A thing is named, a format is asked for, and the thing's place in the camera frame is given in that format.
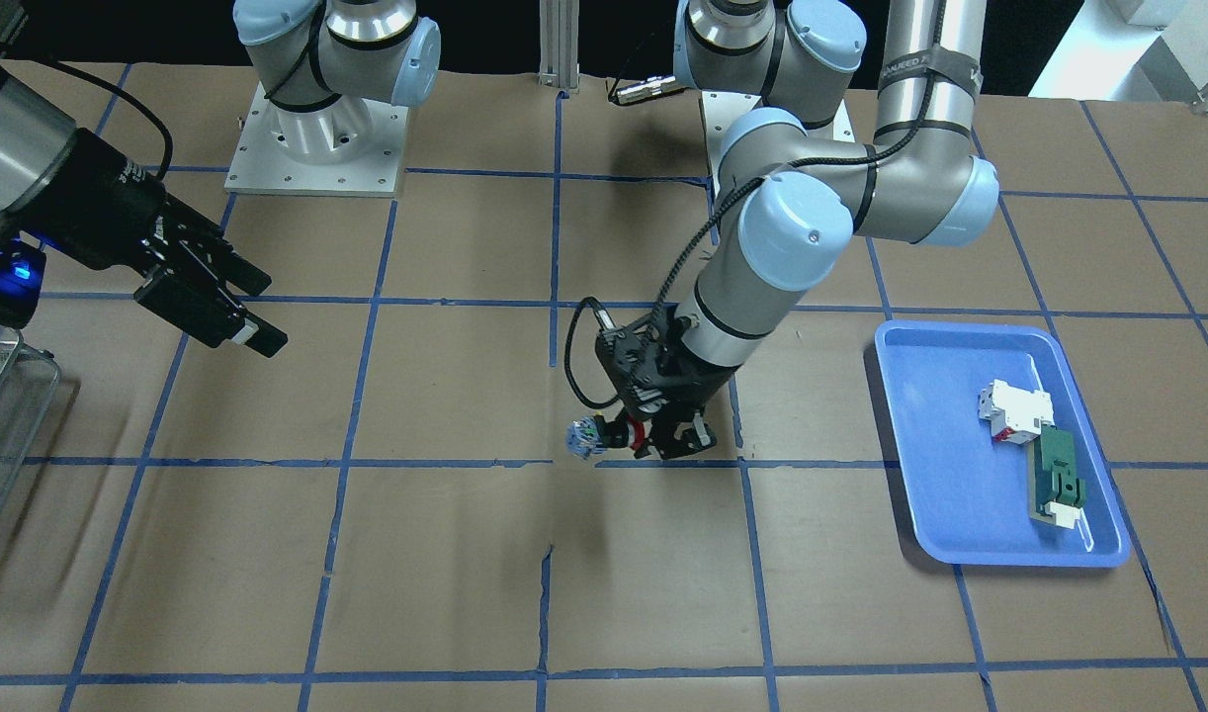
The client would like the red emergency stop button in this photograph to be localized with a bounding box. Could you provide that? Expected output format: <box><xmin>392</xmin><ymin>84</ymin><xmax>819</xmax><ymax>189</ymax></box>
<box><xmin>564</xmin><ymin>411</ymin><xmax>650</xmax><ymax>461</ymax></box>

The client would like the green terminal block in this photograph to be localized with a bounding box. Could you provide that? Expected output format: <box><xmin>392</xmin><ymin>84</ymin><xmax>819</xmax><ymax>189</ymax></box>
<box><xmin>1028</xmin><ymin>424</ymin><xmax>1088</xmax><ymax>529</ymax></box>

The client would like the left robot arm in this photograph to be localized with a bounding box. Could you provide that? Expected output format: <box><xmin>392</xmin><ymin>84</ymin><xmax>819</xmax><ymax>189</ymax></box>
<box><xmin>567</xmin><ymin>1</ymin><xmax>1000</xmax><ymax>461</ymax></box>

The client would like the aluminium frame post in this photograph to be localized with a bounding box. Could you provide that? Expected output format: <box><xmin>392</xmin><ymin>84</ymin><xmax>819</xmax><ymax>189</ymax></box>
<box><xmin>538</xmin><ymin>0</ymin><xmax>580</xmax><ymax>93</ymax></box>

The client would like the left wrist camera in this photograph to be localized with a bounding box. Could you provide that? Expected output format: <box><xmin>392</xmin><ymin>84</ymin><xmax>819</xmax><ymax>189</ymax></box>
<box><xmin>587</xmin><ymin>299</ymin><xmax>652</xmax><ymax>367</ymax></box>

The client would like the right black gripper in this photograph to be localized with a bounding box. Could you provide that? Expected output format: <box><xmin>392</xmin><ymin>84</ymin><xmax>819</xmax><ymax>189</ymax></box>
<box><xmin>16</xmin><ymin>128</ymin><xmax>289</xmax><ymax>357</ymax></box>

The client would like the blue plastic tray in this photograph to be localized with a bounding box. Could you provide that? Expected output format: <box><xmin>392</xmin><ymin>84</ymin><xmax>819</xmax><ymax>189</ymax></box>
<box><xmin>875</xmin><ymin>320</ymin><xmax>1129</xmax><ymax>568</ymax></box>

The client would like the white circuit breaker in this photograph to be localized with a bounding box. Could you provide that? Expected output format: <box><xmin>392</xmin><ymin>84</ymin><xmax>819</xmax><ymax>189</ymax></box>
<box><xmin>978</xmin><ymin>380</ymin><xmax>1055</xmax><ymax>442</ymax></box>

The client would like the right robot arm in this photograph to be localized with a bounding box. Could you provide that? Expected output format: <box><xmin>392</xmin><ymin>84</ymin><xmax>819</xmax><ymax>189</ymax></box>
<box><xmin>0</xmin><ymin>1</ymin><xmax>441</xmax><ymax>357</ymax></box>

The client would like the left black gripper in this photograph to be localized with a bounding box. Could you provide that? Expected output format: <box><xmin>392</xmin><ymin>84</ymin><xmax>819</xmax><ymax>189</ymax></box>
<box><xmin>603</xmin><ymin>314</ymin><xmax>738</xmax><ymax>461</ymax></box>

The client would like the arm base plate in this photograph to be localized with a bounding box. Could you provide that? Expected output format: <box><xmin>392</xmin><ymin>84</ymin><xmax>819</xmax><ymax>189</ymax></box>
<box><xmin>223</xmin><ymin>86</ymin><xmax>413</xmax><ymax>199</ymax></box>

